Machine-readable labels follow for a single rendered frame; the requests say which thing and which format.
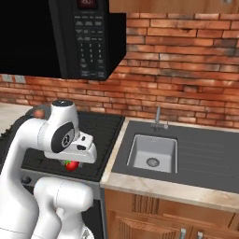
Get red tomato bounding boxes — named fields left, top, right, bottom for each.
left=63, top=160, right=80, bottom=172

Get wooden drawer front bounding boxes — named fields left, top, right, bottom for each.
left=104, top=188, right=239, bottom=232

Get grey sink unit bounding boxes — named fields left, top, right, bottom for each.
left=111, top=119, right=239, bottom=194

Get grey wall socket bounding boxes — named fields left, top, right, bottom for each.
left=14, top=75, right=27, bottom=84
left=1, top=74, right=14, bottom=84

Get dark grey pan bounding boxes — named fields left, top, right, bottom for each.
left=25, top=105, right=52, bottom=121

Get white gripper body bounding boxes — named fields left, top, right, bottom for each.
left=43, top=143, right=98, bottom=164

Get grey sink tap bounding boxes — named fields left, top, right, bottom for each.
left=150, top=106, right=170, bottom=131

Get black stove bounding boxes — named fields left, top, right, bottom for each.
left=0, top=106, right=126, bottom=239

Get black microwave oven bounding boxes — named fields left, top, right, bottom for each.
left=0, top=0, right=128, bottom=81

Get wooden wall cupboard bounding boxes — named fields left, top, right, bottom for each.
left=108, top=0, right=239, bottom=15

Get brown onion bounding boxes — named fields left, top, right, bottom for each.
left=33, top=108, right=47, bottom=120

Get black stove knob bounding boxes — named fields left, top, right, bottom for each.
left=21, top=175, right=33, bottom=185

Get wooden cupboard door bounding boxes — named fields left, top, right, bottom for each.
left=190, top=224, right=239, bottom=239
left=105, top=210, right=190, bottom=239

